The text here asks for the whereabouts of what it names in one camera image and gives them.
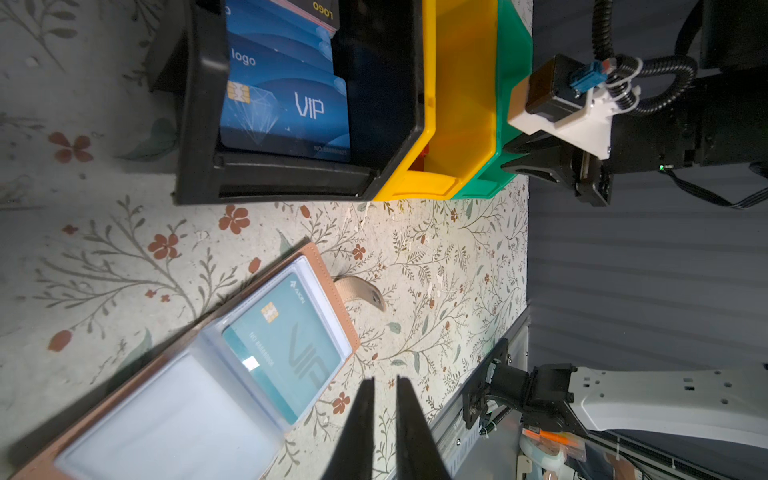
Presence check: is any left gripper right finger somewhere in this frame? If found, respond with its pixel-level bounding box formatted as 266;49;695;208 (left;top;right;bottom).
396;377;450;480

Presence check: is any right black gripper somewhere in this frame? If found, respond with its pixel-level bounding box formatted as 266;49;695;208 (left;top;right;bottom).
501;131;613;207

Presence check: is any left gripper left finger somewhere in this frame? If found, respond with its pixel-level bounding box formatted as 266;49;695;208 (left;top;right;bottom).
321;378;375;480

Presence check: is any teal VIP card from holder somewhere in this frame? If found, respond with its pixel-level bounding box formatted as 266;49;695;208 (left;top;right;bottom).
221;267;352;425

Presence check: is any blue VIP card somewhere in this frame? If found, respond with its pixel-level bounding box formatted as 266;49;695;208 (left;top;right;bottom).
218;32;352;163

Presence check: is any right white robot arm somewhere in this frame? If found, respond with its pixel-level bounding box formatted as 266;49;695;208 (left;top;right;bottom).
503;1;767;210

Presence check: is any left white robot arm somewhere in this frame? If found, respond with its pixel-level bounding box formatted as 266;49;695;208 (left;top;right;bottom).
321;339;767;479

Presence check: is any dark card in bin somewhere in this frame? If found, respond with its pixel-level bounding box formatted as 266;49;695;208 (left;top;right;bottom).
290;0;341;31

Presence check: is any blue card in bin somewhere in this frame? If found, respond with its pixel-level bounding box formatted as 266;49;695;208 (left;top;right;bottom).
224;1;333;72

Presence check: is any green plastic bin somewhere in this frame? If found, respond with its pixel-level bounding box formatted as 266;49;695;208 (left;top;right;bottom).
453;1;533;200

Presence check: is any yellow plastic bin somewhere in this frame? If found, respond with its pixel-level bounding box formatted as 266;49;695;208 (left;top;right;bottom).
375;1;498;201

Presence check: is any black plastic bin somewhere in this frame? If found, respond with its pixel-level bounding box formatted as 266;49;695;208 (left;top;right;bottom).
146;1;436;205

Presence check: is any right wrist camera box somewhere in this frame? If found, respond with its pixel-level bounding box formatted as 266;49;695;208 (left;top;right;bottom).
506;53;643;161

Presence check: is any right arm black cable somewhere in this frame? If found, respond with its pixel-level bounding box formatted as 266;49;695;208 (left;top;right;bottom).
590;0;700;116

